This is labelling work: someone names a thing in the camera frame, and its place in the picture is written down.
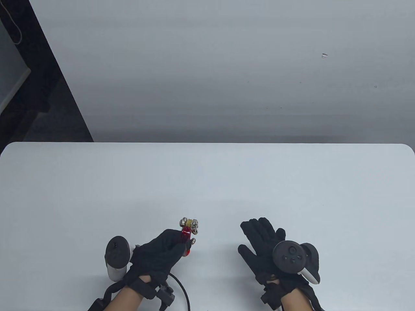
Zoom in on person's right hand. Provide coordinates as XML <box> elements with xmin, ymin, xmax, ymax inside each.
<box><xmin>238</xmin><ymin>218</ymin><xmax>312</xmax><ymax>289</ymax></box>

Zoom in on person's left hand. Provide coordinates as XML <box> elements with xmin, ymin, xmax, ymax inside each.
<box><xmin>123</xmin><ymin>229</ymin><xmax>188</xmax><ymax>289</ymax></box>

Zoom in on red handbell with jingle bells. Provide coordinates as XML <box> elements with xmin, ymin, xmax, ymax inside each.
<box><xmin>178</xmin><ymin>218</ymin><xmax>199</xmax><ymax>257</ymax></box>

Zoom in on person's left forearm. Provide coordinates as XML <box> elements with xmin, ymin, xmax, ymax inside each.
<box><xmin>109</xmin><ymin>287</ymin><xmax>147</xmax><ymax>311</ymax></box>

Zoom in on person's right forearm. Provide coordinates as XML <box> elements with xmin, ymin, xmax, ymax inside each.
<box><xmin>280</xmin><ymin>289</ymin><xmax>314</xmax><ymax>311</ymax></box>

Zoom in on black and white right controller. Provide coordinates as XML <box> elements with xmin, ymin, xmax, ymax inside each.
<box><xmin>272</xmin><ymin>240</ymin><xmax>321</xmax><ymax>285</ymax></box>

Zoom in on black and white controller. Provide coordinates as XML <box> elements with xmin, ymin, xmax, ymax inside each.
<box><xmin>272</xmin><ymin>240</ymin><xmax>321</xmax><ymax>285</ymax></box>
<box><xmin>104</xmin><ymin>236</ymin><xmax>133</xmax><ymax>281</ymax></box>

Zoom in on black and white left controller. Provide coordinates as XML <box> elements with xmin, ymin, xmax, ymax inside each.
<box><xmin>104</xmin><ymin>236</ymin><xmax>133</xmax><ymax>281</ymax></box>

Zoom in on grey panel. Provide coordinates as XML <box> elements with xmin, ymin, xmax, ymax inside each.
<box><xmin>0</xmin><ymin>19</ymin><xmax>32</xmax><ymax>114</ymax></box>

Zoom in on black cable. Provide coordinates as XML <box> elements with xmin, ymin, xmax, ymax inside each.
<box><xmin>168</xmin><ymin>273</ymin><xmax>191</xmax><ymax>311</ymax></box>

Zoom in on black right wrist strap mount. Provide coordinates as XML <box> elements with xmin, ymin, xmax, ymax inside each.
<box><xmin>261</xmin><ymin>275</ymin><xmax>325</xmax><ymax>311</ymax></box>

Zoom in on thin white cable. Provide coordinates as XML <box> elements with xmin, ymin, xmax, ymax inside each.
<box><xmin>0</xmin><ymin>5</ymin><xmax>23</xmax><ymax>44</ymax></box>

